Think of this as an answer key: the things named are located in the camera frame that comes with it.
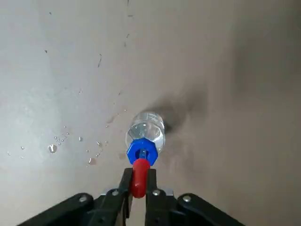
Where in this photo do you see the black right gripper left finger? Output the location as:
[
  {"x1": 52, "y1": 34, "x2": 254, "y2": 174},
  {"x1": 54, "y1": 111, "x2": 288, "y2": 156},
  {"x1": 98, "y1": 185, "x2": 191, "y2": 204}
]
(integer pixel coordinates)
[{"x1": 17, "y1": 167, "x2": 134, "y2": 226}]

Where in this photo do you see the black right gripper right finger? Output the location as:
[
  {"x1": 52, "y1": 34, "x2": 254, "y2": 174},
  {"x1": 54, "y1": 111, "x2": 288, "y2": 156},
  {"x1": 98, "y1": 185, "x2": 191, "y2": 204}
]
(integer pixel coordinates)
[{"x1": 145, "y1": 168, "x2": 246, "y2": 226}]

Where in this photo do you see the red bulb glass dropper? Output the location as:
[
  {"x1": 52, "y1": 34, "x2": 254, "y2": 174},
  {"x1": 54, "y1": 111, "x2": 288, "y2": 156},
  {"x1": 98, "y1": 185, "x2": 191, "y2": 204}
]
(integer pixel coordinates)
[{"x1": 131, "y1": 147, "x2": 151, "y2": 199}]

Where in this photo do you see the clear dropper bottle blue cap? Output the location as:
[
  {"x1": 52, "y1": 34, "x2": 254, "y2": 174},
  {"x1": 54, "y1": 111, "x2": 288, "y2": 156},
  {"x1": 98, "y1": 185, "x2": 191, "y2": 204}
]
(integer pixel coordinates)
[{"x1": 125, "y1": 110, "x2": 166, "y2": 165}]

